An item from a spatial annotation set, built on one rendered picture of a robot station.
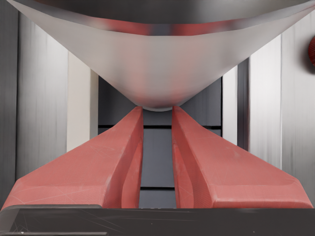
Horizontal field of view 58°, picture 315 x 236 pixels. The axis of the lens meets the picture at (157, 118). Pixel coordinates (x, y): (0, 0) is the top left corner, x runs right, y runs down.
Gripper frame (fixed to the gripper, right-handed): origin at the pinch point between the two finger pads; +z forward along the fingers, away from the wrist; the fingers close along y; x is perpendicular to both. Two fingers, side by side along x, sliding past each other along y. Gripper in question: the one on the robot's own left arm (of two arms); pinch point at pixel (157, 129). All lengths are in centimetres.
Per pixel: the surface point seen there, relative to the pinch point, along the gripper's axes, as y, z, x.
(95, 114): 3.4, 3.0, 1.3
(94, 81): 3.4, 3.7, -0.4
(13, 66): 11.1, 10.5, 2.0
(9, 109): 11.2, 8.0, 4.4
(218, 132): -3.8, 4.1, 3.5
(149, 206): 0.5, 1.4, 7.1
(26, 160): 10.4, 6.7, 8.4
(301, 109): -11.5, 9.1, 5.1
